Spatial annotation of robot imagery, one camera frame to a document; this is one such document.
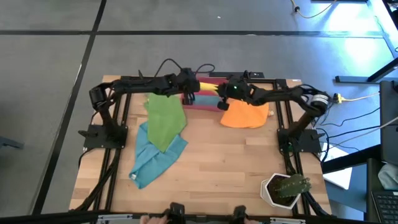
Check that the black monitor back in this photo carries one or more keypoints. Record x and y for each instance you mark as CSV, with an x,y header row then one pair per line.
x,y
388,124

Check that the person's hand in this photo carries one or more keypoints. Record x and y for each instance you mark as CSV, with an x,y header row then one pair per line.
x,y
252,221
154,220

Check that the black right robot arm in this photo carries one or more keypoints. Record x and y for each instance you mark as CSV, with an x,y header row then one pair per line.
x,y
280,93

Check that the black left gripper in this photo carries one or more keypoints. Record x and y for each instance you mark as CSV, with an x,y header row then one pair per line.
x,y
186,84

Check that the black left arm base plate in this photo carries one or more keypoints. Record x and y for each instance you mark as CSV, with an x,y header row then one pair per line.
x,y
93,141

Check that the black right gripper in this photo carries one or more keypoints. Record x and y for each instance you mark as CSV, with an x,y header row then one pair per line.
x,y
236,91

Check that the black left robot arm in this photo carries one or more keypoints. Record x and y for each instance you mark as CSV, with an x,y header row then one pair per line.
x,y
136,84

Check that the red plastic basket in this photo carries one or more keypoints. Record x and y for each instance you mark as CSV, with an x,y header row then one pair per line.
x,y
205,108

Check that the green cactus plant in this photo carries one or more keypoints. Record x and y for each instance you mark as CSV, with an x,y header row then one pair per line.
x,y
292,186

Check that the green microfiber towel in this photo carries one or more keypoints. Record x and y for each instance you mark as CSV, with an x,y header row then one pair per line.
x,y
164,118

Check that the white paper sheet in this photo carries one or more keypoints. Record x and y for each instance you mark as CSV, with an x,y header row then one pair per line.
x,y
339,180

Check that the blue microfiber towel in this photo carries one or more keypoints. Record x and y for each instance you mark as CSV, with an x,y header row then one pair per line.
x,y
152,161
206,100

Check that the grey cloth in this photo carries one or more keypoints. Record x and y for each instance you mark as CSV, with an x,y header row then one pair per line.
x,y
388,177

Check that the grey furniture foot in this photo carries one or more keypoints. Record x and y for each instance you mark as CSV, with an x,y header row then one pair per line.
x,y
9,143

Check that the white hexagonal plant pot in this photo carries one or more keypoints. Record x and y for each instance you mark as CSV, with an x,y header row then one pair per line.
x,y
265,193

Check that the orange microfiber towel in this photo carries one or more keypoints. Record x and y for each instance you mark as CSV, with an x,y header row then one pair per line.
x,y
245,116

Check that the black laptop keyboard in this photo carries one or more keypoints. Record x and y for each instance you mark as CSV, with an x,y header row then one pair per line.
x,y
387,207

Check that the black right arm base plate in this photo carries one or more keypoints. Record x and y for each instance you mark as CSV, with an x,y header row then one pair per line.
x,y
312,147

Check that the black aluminium table frame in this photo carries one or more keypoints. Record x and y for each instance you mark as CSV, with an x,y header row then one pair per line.
x,y
281,82

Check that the black bar with clamp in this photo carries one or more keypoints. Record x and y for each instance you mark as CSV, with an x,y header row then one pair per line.
x,y
255,74

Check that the yellow microfiber towel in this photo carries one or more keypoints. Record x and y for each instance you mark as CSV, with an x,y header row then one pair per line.
x,y
208,87

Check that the black desk leg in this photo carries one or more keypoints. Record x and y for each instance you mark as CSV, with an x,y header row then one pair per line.
x,y
351,79

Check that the black camera rig beam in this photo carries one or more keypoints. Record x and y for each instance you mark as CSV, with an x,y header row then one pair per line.
x,y
62,216

